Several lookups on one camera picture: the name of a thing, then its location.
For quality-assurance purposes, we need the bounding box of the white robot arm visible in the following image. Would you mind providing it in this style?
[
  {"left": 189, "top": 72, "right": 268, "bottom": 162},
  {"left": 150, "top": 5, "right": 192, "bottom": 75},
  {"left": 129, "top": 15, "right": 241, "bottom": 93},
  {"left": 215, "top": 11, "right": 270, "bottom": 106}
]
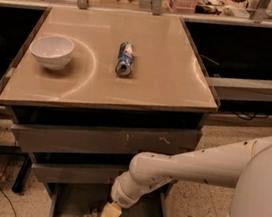
[{"left": 101, "top": 136, "right": 272, "bottom": 217}]

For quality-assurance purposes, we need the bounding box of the black table leg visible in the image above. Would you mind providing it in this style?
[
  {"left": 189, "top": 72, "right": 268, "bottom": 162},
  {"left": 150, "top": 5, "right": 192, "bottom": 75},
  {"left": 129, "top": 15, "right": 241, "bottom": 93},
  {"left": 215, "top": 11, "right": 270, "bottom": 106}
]
[{"left": 12, "top": 156, "right": 32, "bottom": 194}]

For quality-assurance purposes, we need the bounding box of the grey drawer cabinet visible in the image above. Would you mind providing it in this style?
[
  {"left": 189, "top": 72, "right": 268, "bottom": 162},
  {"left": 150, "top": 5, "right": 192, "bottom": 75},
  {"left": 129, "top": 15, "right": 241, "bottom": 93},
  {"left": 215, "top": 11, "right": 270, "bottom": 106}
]
[{"left": 0, "top": 0, "right": 233, "bottom": 217}]

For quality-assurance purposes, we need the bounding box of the open grey bottom drawer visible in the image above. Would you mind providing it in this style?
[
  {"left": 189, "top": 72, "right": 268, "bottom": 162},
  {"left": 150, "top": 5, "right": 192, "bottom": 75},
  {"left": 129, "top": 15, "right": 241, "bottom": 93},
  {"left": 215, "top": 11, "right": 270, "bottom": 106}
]
[{"left": 49, "top": 182, "right": 170, "bottom": 217}]

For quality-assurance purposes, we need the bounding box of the grey middle drawer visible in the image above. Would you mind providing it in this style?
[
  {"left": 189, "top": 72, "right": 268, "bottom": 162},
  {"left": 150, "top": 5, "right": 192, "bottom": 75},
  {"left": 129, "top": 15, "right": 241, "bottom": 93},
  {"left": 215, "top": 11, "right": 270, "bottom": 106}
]
[{"left": 32, "top": 152, "right": 132, "bottom": 184}]

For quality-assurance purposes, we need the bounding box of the blue soda can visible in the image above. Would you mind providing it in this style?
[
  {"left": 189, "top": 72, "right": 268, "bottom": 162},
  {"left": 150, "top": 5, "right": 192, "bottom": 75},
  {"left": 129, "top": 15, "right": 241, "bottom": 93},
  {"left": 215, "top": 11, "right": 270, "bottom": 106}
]
[{"left": 115, "top": 42, "right": 134, "bottom": 77}]

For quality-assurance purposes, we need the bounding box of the black floor cable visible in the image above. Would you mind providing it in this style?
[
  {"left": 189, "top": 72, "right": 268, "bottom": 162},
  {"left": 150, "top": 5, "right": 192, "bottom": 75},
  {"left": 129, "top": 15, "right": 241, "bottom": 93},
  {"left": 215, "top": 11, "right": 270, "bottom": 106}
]
[{"left": 0, "top": 155, "right": 28, "bottom": 217}]

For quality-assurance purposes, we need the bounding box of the grey top drawer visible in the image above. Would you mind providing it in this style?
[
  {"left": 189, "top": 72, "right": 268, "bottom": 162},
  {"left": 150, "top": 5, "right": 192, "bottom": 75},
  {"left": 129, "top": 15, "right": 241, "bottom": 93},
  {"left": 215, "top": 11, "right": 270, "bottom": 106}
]
[{"left": 11, "top": 124, "right": 202, "bottom": 155}]

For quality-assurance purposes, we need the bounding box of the white ceramic bowl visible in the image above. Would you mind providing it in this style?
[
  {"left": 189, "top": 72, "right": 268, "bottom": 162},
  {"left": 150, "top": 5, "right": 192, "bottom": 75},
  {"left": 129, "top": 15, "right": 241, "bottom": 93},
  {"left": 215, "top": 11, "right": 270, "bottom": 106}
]
[{"left": 29, "top": 35, "right": 75, "bottom": 71}]

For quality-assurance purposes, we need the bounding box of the grey side shelf rail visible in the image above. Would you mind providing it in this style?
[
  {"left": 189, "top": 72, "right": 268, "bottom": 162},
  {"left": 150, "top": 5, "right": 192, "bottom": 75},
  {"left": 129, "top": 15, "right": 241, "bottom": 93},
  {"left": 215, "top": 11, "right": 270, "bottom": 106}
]
[{"left": 207, "top": 77, "right": 272, "bottom": 102}]

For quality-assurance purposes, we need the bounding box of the grey metal post right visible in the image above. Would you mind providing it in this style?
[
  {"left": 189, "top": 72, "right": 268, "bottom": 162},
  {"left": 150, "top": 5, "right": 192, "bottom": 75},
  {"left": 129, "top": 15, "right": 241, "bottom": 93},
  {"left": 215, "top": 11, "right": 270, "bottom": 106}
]
[{"left": 250, "top": 0, "right": 271, "bottom": 23}]

